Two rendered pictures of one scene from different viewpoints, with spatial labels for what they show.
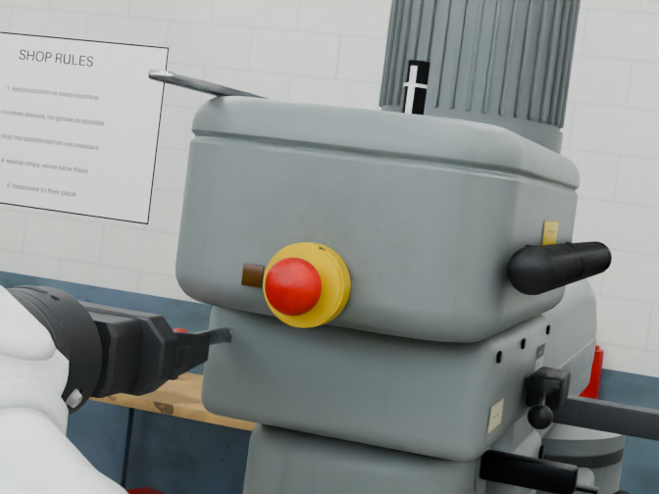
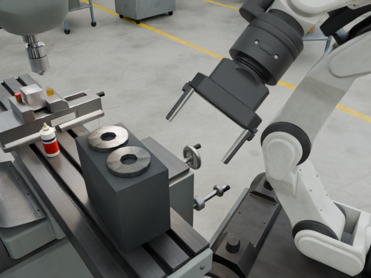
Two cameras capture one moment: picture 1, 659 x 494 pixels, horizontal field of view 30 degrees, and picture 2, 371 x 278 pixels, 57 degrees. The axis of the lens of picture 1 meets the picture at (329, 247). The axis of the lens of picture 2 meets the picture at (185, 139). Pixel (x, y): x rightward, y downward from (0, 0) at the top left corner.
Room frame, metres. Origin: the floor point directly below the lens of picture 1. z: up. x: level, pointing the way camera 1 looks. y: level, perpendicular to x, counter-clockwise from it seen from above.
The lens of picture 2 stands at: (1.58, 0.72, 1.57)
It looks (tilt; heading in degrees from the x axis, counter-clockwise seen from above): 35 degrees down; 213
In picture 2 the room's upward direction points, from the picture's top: straight up
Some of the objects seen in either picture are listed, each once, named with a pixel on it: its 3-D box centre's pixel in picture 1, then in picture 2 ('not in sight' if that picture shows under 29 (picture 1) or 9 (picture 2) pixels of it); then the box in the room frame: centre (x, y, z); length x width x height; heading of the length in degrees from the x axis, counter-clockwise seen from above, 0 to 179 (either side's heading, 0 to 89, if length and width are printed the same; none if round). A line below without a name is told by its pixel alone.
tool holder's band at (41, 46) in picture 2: not in sight; (35, 46); (1.08, -0.06, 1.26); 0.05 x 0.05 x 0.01
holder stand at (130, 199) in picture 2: not in sight; (122, 181); (1.17, 0.28, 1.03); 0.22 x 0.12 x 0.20; 68
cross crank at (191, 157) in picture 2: not in sight; (185, 160); (0.60, 0.09, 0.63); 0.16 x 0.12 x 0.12; 162
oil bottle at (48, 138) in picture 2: not in sight; (48, 138); (1.11, -0.07, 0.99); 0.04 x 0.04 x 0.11
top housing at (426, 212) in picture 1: (402, 218); not in sight; (1.09, -0.06, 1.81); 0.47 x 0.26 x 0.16; 162
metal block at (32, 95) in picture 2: not in sight; (33, 97); (1.03, -0.22, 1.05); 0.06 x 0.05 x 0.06; 73
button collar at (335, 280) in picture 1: (306, 284); not in sight; (0.86, 0.01, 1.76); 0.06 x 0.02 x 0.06; 72
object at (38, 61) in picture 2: not in sight; (38, 58); (1.08, -0.06, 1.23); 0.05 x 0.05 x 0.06
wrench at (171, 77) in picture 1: (231, 93); not in sight; (0.97, 0.09, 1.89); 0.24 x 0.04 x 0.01; 161
